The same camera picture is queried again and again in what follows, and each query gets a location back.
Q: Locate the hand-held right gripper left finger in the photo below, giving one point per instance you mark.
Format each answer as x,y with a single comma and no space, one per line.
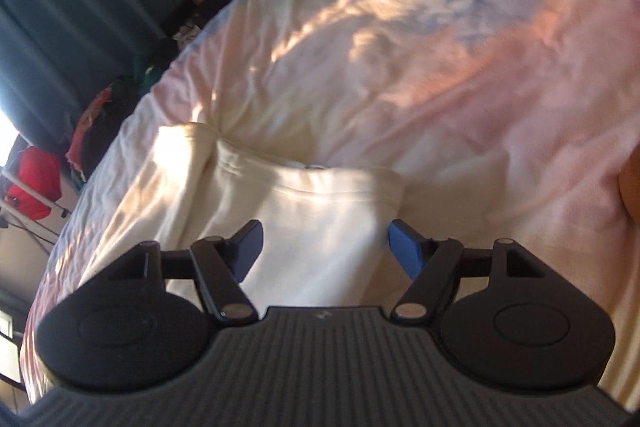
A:
247,252

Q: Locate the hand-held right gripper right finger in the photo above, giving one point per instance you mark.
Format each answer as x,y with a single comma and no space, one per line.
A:
407,252

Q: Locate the cream pants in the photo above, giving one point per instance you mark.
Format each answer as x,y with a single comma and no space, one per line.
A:
310,217

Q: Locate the pile of dark clothes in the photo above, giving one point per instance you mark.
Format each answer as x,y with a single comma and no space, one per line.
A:
120,102

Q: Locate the pink cloth heap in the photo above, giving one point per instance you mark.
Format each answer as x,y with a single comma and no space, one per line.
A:
82,142

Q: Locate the pink bed sheet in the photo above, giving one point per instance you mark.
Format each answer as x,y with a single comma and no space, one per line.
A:
450,57

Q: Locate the red bag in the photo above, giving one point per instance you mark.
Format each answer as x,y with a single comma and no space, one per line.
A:
32,172

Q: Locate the person's bare limb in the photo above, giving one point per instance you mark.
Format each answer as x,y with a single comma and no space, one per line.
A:
631,194

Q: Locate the dark-framed window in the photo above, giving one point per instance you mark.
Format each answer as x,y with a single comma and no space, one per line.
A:
4,132

